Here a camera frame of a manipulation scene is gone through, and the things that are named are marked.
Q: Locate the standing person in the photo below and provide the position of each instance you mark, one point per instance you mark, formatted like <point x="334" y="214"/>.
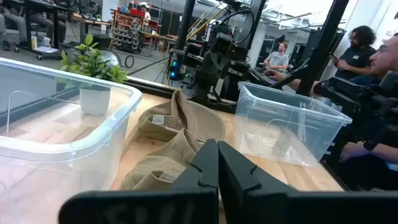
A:
<point x="357" y="59"/>

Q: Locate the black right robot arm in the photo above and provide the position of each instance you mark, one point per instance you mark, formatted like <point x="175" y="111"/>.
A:
<point x="230" y="18"/>

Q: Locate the seated person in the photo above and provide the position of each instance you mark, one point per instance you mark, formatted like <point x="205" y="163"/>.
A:
<point x="277" y="59"/>

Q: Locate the black table frame rail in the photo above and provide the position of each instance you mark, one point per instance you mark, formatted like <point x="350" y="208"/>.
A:
<point x="155" y="88"/>

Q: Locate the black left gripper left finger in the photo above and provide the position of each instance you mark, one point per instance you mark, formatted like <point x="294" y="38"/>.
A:
<point x="186" y="202"/>

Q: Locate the person beside table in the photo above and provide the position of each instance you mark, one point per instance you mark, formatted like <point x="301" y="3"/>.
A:
<point x="385" y="56"/>

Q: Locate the blue-lit electronics box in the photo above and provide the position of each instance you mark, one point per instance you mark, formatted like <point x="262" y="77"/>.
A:
<point x="173" y="70"/>

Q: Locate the black desk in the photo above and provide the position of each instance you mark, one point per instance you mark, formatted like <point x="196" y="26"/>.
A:
<point x="40" y="6"/>

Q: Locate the large clear plastic bin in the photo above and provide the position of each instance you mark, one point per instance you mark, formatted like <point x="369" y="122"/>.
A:
<point x="46" y="161"/>

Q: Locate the black slanted frame post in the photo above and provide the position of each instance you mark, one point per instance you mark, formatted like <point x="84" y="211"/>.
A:
<point x="320" y="49"/>

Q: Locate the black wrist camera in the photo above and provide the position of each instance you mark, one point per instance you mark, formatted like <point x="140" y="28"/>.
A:
<point x="222" y="45"/>

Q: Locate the person at rack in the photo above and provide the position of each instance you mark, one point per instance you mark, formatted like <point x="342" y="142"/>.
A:
<point x="145" y="13"/>

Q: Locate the green plant in white pot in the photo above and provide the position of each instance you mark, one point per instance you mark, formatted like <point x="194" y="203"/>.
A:
<point x="93" y="99"/>

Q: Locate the black vertical frame post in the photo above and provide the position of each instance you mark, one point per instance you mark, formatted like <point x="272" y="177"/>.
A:
<point x="186" y="21"/>

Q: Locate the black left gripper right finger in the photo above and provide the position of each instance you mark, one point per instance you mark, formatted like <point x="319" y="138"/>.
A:
<point x="255" y="199"/>

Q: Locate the black machine equipment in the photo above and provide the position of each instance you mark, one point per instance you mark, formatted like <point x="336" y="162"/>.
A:
<point x="351" y="96"/>

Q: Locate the small clear plastic bin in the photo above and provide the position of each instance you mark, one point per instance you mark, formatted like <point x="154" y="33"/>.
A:
<point x="289" y="130"/>

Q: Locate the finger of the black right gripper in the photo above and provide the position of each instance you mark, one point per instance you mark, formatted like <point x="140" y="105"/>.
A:
<point x="233" y="88"/>
<point x="205" y="87"/>

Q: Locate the person at black desk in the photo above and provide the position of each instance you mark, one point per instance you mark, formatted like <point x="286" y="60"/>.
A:
<point x="14" y="21"/>

